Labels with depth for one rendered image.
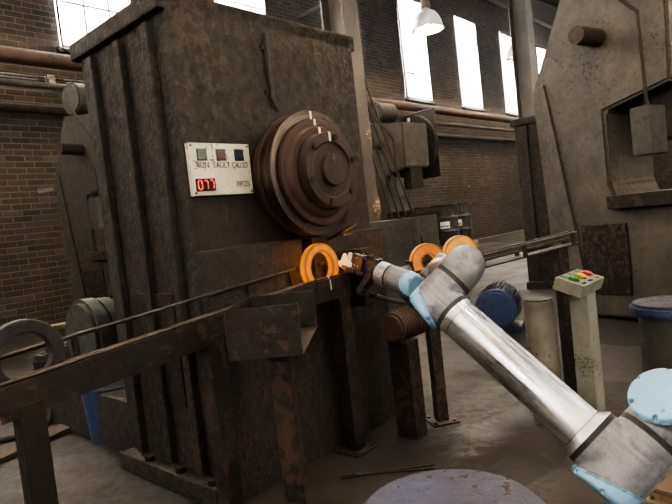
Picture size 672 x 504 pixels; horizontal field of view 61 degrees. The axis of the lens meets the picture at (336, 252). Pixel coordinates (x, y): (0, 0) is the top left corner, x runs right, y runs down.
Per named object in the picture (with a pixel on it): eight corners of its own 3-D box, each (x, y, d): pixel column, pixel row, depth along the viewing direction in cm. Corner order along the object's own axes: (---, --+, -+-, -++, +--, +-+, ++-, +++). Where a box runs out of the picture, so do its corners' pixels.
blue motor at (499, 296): (475, 338, 398) (470, 289, 396) (485, 321, 450) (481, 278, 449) (521, 337, 386) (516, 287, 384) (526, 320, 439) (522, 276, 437)
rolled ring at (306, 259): (336, 240, 226) (330, 241, 229) (302, 245, 213) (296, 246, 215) (341, 286, 227) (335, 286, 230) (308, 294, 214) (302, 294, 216)
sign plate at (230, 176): (190, 196, 193) (184, 143, 192) (250, 193, 212) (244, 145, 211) (194, 195, 191) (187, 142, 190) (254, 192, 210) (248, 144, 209)
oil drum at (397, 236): (350, 322, 512) (339, 224, 508) (389, 310, 556) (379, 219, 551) (403, 325, 472) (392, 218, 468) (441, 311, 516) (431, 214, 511)
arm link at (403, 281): (414, 302, 210) (404, 291, 203) (388, 292, 218) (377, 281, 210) (426, 281, 212) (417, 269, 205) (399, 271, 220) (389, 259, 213)
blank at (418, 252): (405, 247, 245) (408, 247, 242) (438, 239, 249) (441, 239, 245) (413, 282, 246) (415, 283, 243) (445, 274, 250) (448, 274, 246)
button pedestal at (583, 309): (562, 433, 222) (547, 277, 218) (583, 413, 239) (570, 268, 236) (605, 441, 211) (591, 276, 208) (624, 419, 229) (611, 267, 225)
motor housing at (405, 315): (390, 438, 236) (376, 311, 233) (419, 421, 252) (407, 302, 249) (416, 444, 227) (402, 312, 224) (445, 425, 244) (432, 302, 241)
